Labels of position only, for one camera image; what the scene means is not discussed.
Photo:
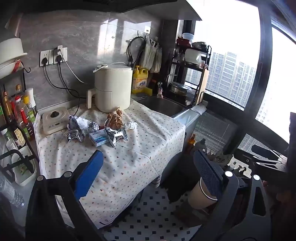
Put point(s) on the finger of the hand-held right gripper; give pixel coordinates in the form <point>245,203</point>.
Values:
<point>270,169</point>
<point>268,153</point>

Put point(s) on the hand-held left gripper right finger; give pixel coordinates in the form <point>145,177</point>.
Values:
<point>208,176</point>

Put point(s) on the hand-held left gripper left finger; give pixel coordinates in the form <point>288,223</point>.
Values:
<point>90,173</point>

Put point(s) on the silver blister pack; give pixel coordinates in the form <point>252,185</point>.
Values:
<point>116,135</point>

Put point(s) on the paper cup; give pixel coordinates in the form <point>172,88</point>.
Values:
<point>198,197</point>

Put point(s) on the blue white medicine box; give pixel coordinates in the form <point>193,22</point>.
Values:
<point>98,138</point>

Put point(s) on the small orange bottle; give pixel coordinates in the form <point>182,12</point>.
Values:
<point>192,141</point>

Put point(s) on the crumpled foil wrapper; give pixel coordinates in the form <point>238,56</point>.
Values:
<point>74,136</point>

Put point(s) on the floral tablecloth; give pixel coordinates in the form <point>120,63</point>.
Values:
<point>129,160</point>

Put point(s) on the small foil ball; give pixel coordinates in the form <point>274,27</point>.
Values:
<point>93,126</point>

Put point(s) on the crumpled white paper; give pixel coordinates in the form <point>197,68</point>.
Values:
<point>83,122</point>

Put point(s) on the crumpled brown paper bag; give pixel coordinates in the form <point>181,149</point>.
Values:
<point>115,119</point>

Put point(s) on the crumpled white tissue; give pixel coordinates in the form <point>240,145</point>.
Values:
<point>130,125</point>

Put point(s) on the white cloth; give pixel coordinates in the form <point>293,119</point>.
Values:
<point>198,109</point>

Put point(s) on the black storage rack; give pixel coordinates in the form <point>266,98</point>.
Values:
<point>13,160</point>

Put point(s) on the clear plastic water bottle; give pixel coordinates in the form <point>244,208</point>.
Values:
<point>12,193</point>

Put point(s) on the steel sink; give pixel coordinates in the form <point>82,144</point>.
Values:
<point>161,106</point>

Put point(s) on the cream air fryer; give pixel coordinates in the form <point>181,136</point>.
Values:
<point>114,89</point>

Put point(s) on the wooden cutting board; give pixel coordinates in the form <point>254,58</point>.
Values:
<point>202,85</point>

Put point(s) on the row of condiment bottles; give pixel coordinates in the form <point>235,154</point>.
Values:
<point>20,111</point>

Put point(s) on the steel pot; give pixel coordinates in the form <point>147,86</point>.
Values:
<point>177,87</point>

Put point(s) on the steel faucet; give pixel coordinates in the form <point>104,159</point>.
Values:
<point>160,89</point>

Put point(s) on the yellow detergent bottle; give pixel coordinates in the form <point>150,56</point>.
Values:
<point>139,81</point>

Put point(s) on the black dish rack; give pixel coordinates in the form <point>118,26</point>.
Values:
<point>207,58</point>

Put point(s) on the black plug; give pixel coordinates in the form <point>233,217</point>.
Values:
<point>44,61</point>
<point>59,58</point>

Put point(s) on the white plug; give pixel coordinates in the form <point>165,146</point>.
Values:
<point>60,49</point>

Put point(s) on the hanging plastic bags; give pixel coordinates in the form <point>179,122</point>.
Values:
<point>151,55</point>

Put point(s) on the clear plastic food container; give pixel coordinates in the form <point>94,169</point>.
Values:
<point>187,36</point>

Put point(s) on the large white bowl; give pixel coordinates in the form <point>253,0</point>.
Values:
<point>11,49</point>

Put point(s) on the black window frame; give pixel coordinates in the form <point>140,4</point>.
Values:
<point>263,69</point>

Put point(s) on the white wall socket panel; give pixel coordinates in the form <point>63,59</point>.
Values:
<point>52,54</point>

